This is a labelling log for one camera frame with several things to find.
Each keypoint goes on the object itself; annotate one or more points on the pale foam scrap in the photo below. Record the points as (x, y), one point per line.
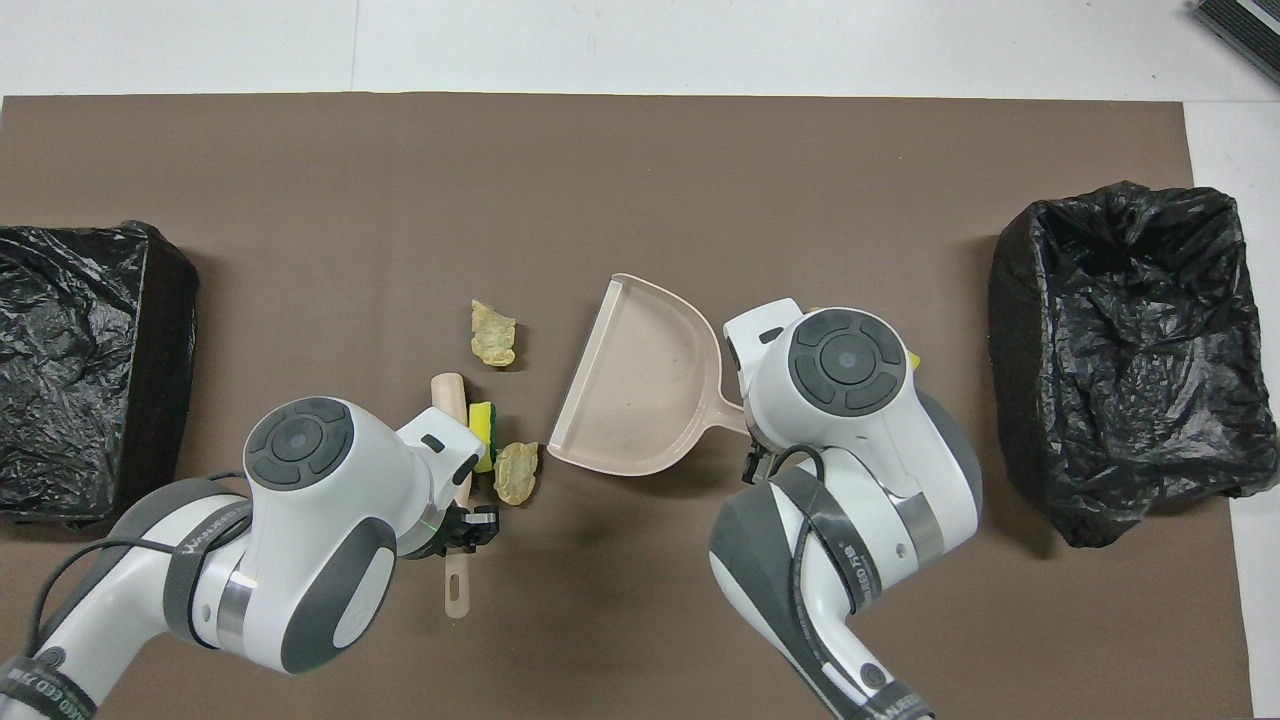
(493, 335)

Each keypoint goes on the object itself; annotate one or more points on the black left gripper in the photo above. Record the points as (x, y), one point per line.
(478, 526)

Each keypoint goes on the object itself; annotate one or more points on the beige plastic dustpan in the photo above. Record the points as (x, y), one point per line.
(640, 390)

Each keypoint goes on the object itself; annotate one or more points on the bin with black liner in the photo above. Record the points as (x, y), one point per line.
(60, 400)
(1100, 320)

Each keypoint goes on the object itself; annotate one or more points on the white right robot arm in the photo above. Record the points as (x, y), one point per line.
(850, 450)

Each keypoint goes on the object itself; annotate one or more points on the beige hand brush black bristles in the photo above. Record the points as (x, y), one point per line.
(448, 392)

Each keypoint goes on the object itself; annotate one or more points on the dark ribbed object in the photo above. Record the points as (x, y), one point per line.
(1245, 25)

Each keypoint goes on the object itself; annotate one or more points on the yellow sponge piece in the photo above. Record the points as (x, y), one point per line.
(482, 425)
(914, 362)

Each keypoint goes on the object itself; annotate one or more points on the tan foam scrap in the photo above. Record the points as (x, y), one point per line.
(517, 472)

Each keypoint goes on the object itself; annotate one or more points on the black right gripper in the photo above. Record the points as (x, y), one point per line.
(756, 466)

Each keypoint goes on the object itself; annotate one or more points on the brown table mat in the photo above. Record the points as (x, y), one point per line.
(600, 150)

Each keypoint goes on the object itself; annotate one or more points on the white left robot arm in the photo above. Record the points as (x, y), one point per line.
(300, 520)

